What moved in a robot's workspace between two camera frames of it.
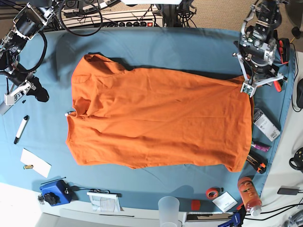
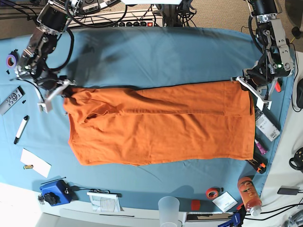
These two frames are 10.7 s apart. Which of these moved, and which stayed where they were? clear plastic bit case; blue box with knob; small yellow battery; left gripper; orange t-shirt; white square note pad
Moved: orange t-shirt; left gripper
Stayed: clear plastic bit case; white square note pad; small yellow battery; blue box with knob
